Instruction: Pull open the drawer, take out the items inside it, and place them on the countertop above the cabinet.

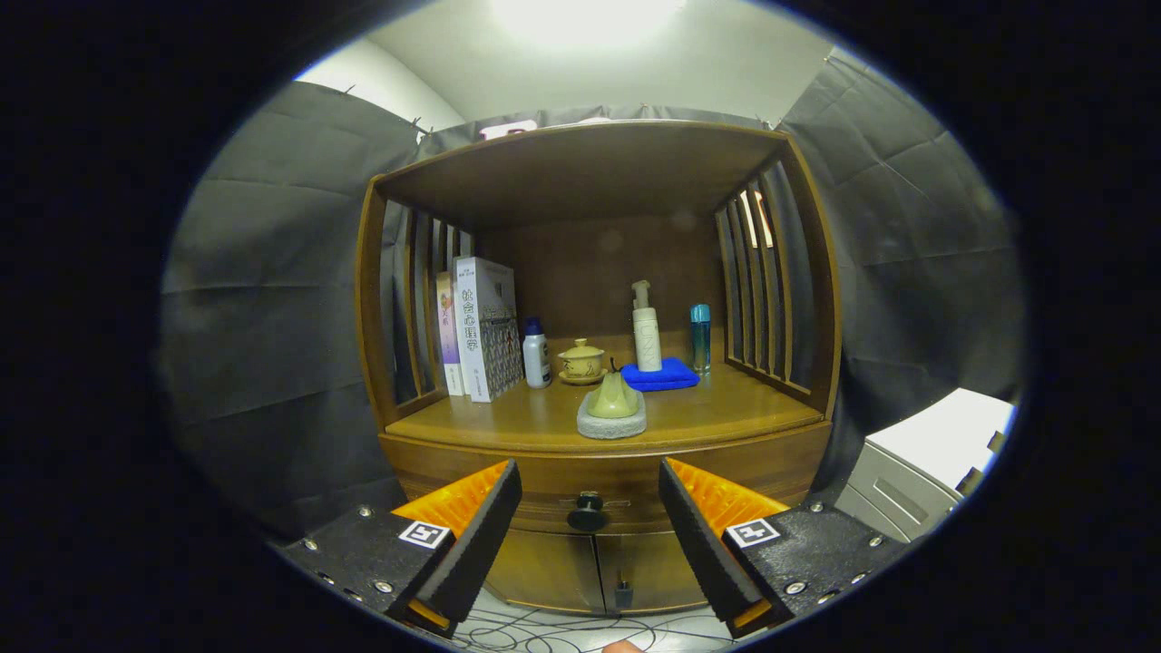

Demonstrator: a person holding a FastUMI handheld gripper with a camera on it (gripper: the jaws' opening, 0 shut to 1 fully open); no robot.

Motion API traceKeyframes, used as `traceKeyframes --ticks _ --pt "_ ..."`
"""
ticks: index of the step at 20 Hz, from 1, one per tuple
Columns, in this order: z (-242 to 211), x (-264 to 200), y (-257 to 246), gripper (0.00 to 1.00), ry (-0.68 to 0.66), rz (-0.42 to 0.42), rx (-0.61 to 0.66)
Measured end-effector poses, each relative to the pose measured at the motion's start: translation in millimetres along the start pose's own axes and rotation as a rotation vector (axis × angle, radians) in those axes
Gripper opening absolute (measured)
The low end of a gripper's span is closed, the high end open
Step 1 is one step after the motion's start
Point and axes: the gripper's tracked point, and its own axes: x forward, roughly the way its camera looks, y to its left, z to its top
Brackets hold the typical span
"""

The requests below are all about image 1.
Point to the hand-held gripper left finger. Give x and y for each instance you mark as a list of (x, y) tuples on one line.
[(481, 535)]

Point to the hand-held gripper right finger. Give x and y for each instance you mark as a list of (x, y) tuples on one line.
[(701, 535)]

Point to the brown wooden drawer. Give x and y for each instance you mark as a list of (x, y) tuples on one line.
[(617, 472)]

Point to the black drawer knob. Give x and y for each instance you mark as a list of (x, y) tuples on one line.
[(587, 519)]

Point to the wooden cabinet door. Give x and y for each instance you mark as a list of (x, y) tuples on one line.
[(658, 571), (549, 571)]

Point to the wooden countertop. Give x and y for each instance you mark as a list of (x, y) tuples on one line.
[(726, 408)]

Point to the white grey drawer unit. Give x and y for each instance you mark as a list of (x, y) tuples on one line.
[(907, 472)]

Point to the brown wooden cabinet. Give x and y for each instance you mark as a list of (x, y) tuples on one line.
[(580, 172)]

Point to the black door latch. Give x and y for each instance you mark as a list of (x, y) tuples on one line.
[(623, 597)]

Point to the blue folded cloth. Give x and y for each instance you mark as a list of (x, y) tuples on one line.
[(667, 376)]

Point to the white bottle blue cap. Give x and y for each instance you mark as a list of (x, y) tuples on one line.
[(536, 358)]

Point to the blue glass bottle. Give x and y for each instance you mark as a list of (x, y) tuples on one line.
[(700, 340)]

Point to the thick white patterned book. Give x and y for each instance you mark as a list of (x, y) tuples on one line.
[(481, 336)]

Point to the yellow lidded teacup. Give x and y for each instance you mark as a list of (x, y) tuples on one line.
[(581, 363)]

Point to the thin purple book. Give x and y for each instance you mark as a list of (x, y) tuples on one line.
[(447, 336)]

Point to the white pump bottle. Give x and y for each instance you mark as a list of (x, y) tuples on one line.
[(647, 340)]

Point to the black backdrop cloth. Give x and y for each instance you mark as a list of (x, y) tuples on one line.
[(272, 290)]

